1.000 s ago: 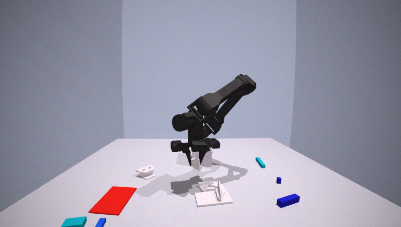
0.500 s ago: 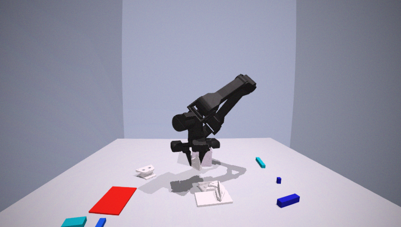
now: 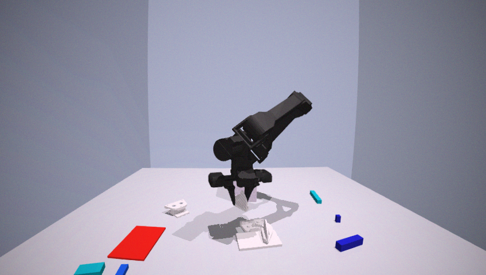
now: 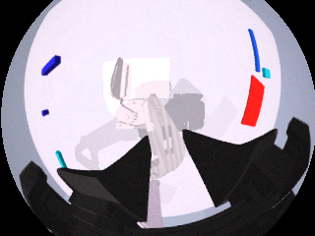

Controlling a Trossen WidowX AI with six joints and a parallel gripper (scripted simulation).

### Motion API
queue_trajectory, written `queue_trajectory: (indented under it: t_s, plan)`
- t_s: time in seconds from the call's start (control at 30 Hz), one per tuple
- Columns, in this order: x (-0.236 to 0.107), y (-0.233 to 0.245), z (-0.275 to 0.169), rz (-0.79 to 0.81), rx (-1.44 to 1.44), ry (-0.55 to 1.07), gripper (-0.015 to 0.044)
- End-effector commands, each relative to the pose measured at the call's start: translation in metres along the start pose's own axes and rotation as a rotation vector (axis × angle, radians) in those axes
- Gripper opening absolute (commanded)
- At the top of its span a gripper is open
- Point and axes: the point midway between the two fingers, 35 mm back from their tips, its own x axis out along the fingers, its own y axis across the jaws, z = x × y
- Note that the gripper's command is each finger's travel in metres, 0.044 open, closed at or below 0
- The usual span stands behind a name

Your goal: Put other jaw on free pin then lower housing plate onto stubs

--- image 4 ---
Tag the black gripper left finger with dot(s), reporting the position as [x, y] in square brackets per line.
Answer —
[126, 182]

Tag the teal rectangular bar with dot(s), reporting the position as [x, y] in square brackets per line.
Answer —
[61, 159]

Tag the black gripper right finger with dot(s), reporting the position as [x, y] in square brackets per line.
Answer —
[222, 165]

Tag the teal flat block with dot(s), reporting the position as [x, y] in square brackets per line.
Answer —
[266, 73]

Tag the blue long bar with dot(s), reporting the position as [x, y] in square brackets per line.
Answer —
[257, 61]

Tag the red flat plate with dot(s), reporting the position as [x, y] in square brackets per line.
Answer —
[255, 98]

